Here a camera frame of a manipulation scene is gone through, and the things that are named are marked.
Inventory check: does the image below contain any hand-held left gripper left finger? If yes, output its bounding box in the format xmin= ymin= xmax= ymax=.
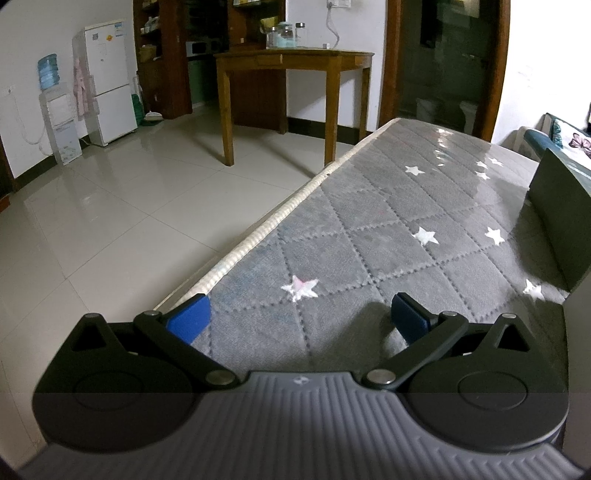
xmin=39 ymin=293 xmax=241 ymax=391

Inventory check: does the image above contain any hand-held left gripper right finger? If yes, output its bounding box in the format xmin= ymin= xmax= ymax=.
xmin=362 ymin=292 xmax=550 ymax=391

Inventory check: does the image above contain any grey star quilted desktop cover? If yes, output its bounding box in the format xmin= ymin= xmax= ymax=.
xmin=152 ymin=117 xmax=591 ymax=370

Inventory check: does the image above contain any white broom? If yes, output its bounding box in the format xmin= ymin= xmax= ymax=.
xmin=136 ymin=78 xmax=163 ymax=126

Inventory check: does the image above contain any white bucket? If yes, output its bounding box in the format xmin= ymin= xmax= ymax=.
xmin=416 ymin=97 xmax=441 ymax=124

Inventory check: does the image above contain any white water dispenser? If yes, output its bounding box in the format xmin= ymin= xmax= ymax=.
xmin=39 ymin=85 xmax=83 ymax=166

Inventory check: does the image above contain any white refrigerator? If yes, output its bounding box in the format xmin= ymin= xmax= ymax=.
xmin=71 ymin=19 xmax=139 ymax=147

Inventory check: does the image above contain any butterfly-print cushion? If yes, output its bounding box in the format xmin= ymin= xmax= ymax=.
xmin=551 ymin=119 xmax=591 ymax=162

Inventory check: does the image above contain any dark wooden cabinet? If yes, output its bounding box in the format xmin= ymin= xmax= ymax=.
xmin=133 ymin=0 xmax=288 ymax=134

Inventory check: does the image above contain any pink towel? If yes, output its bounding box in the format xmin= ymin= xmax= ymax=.
xmin=72 ymin=58 xmax=90 ymax=121

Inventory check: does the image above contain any white microwave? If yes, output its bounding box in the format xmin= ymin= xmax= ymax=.
xmin=185 ymin=41 xmax=221 ymax=57

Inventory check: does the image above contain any brown wooden table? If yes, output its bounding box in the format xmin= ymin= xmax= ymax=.
xmin=213 ymin=50 xmax=375 ymax=167

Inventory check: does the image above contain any blue water bottle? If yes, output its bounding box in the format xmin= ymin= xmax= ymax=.
xmin=37 ymin=54 xmax=62 ymax=92

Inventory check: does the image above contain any brown wooden door frame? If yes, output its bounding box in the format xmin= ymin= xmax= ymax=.
xmin=379 ymin=0 xmax=511 ymax=144

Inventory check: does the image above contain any white power cord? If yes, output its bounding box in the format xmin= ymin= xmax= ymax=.
xmin=9 ymin=90 xmax=49 ymax=147

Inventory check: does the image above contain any white charger cable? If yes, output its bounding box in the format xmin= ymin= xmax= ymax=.
xmin=322 ymin=7 xmax=341 ymax=49

